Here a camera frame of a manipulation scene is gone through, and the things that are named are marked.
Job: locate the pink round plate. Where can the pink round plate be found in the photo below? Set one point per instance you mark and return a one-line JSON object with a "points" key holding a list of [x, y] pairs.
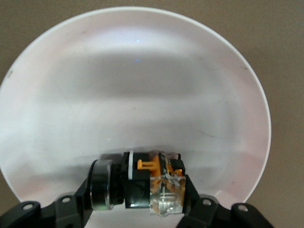
{"points": [[133, 83]]}

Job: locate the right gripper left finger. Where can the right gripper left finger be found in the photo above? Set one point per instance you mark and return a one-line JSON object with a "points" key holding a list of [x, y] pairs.
{"points": [[61, 211]]}

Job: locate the orange push-button switch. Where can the orange push-button switch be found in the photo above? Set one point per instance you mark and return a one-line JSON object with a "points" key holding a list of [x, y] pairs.
{"points": [[140, 187]]}

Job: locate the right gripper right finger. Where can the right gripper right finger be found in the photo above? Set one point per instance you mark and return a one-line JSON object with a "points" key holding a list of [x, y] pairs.
{"points": [[209, 213]]}

